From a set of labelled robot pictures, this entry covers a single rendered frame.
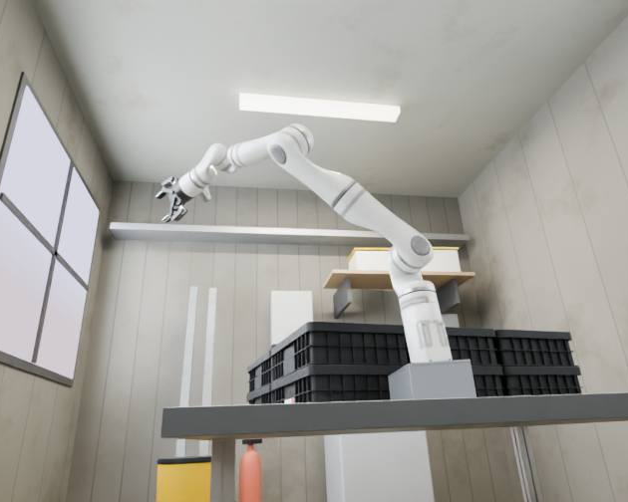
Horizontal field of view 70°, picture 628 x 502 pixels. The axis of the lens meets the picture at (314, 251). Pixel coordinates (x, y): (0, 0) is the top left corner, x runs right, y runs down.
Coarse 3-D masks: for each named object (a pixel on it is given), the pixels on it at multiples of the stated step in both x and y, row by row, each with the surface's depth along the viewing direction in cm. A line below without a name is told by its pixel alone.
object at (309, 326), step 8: (304, 328) 118; (312, 328) 116; (320, 328) 117; (328, 328) 117; (336, 328) 118; (344, 328) 119; (352, 328) 120; (360, 328) 120; (368, 328) 121; (376, 328) 122; (384, 328) 123; (392, 328) 124; (400, 328) 124; (288, 336) 132; (296, 336) 124; (280, 344) 139; (288, 344) 131; (272, 352) 147
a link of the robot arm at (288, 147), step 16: (288, 128) 116; (272, 144) 114; (288, 144) 113; (304, 144) 116; (288, 160) 114; (304, 160) 113; (304, 176) 115; (320, 176) 113; (336, 176) 113; (320, 192) 115; (336, 192) 113
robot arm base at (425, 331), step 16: (400, 304) 111; (416, 304) 106; (432, 304) 106; (416, 320) 105; (432, 320) 104; (416, 336) 104; (432, 336) 103; (416, 352) 103; (432, 352) 101; (448, 352) 102
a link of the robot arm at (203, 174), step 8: (216, 144) 137; (208, 152) 137; (216, 152) 136; (224, 152) 137; (208, 160) 137; (216, 160) 137; (200, 168) 140; (208, 168) 139; (192, 176) 143; (200, 176) 142; (208, 176) 142; (200, 184) 143; (208, 184) 145
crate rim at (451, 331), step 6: (450, 330) 130; (456, 330) 130; (462, 330) 131; (468, 330) 132; (474, 330) 133; (480, 330) 133; (486, 330) 134; (492, 330) 135; (474, 336) 132; (480, 336) 132; (486, 336) 133; (492, 336) 134
